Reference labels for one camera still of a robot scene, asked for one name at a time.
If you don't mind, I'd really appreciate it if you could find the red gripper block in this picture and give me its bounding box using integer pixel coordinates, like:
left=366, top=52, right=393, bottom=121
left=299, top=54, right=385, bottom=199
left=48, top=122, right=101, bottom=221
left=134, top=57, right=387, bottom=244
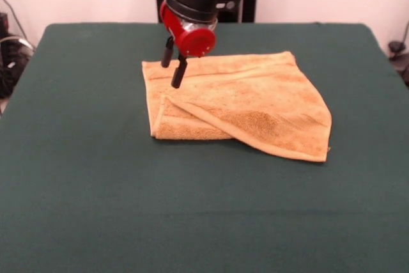
left=158, top=1, right=217, bottom=90

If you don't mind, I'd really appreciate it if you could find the tan terry towel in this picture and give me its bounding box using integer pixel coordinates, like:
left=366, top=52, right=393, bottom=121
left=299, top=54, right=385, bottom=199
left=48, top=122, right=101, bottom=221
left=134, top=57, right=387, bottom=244
left=141, top=50, right=333, bottom=162

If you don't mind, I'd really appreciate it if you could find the dark green tablecloth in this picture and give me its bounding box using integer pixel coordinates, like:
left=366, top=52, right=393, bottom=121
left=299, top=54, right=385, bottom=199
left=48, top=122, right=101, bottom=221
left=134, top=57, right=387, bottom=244
left=0, top=22, right=409, bottom=273

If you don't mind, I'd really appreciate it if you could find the dark grey stand base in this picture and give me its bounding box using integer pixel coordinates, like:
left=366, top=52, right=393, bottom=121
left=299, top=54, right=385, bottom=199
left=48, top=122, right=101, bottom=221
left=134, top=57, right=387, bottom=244
left=0, top=12, right=35, bottom=100
left=388, top=40, right=409, bottom=88

